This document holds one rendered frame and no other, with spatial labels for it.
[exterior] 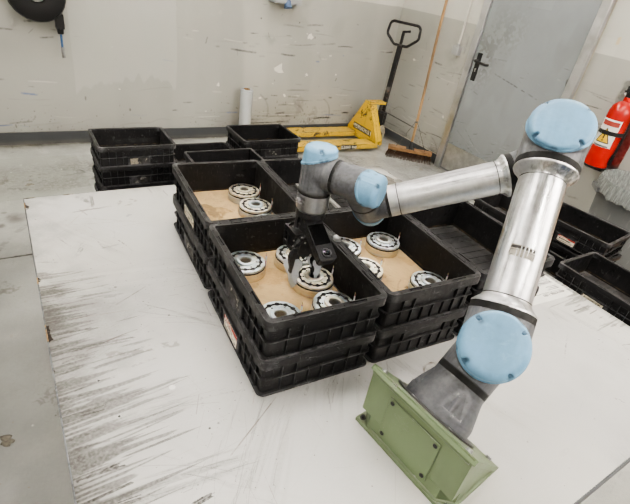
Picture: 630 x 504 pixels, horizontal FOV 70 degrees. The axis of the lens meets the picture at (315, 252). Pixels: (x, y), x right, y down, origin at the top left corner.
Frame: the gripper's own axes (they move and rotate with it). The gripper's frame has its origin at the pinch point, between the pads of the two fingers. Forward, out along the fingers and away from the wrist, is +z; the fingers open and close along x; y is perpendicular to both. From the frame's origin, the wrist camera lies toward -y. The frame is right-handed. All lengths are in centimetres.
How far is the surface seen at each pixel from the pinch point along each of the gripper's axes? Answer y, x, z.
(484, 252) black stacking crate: 0, -67, 2
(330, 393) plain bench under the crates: -22.9, 2.4, 15.0
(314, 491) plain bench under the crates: -41.7, 16.9, 15.0
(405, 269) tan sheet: -0.7, -33.5, 2.0
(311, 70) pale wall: 343, -190, 19
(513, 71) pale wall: 190, -296, -20
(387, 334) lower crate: -19.8, -13.4, 4.2
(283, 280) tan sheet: 4.8, 3.1, 2.0
